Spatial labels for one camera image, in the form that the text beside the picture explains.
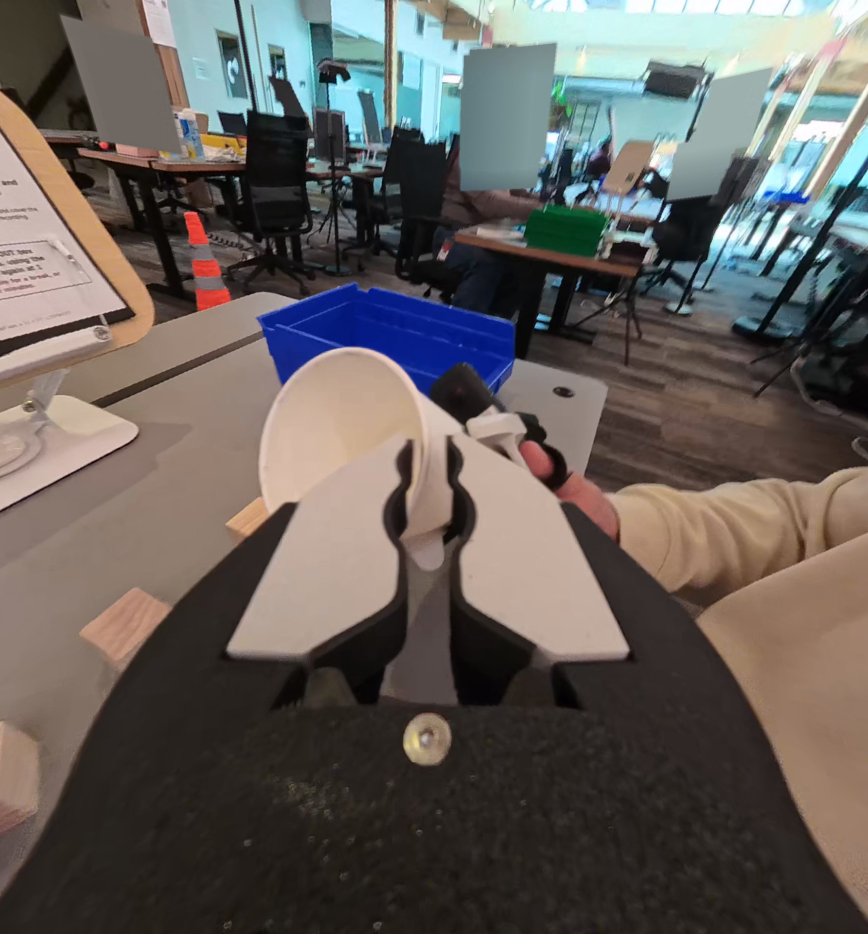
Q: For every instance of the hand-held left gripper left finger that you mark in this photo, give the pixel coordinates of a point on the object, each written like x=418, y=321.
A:
x=324, y=569

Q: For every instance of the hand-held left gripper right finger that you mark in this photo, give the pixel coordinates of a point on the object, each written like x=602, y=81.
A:
x=536, y=576

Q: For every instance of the blue plastic bin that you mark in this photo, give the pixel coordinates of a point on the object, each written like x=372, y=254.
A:
x=404, y=335

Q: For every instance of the white paper cup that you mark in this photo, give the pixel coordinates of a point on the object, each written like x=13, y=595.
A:
x=331, y=416

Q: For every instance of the person's right forearm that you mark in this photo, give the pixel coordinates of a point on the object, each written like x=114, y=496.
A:
x=733, y=525

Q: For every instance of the person's right hand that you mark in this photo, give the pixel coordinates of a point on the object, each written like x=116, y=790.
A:
x=587, y=503

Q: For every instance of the light wooden cube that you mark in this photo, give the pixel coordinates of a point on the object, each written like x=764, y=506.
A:
x=0, y=781
x=248, y=522
x=124, y=624

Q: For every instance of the wooden top desk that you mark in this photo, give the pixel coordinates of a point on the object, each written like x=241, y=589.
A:
x=550, y=255
x=164, y=166

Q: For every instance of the green plastic bin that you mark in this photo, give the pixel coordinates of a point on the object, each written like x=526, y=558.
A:
x=565, y=230

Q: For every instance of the black office chair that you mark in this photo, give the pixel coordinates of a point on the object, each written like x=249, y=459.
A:
x=423, y=190
x=273, y=190
x=696, y=219

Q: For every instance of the black tripod stand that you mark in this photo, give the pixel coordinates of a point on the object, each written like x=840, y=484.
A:
x=334, y=146

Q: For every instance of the orange traffic cone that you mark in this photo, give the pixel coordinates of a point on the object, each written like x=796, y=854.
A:
x=207, y=270

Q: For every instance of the white board stand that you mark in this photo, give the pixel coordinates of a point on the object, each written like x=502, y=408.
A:
x=47, y=438

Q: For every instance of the wooden board with instruction sheet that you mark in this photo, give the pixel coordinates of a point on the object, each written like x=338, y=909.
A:
x=25, y=233

